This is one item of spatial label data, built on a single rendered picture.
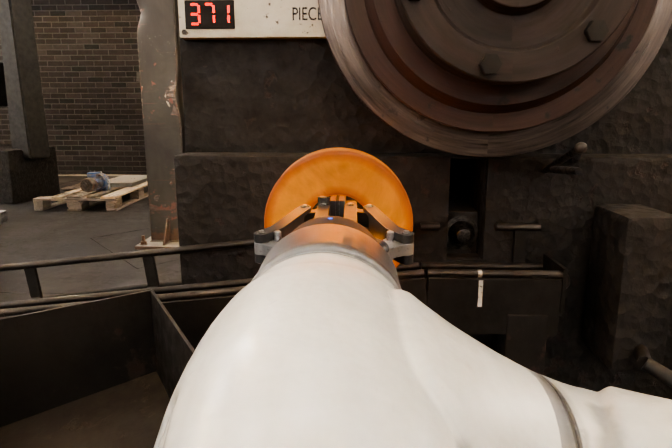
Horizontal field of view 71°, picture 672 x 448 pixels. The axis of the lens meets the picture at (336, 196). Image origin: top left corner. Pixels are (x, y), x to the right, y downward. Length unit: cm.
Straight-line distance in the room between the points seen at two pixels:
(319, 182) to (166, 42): 303
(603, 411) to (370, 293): 10
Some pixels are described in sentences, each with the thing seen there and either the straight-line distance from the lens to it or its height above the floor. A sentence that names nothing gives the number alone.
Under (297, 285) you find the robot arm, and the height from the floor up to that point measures 88.
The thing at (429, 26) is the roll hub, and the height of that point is 104.
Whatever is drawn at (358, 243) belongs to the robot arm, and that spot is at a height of 87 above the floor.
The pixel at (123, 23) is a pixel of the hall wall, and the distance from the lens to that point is 758.
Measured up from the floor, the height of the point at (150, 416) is 61.
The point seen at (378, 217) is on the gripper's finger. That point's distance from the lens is 41.
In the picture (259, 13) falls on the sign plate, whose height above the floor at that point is 110.
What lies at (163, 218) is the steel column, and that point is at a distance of 355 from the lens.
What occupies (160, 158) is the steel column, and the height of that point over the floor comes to 62.
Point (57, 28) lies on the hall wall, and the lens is 803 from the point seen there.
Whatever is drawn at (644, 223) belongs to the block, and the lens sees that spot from 78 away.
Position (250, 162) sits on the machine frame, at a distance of 78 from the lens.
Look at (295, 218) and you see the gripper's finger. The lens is 41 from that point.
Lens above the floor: 94
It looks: 10 degrees down
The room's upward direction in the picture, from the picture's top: straight up
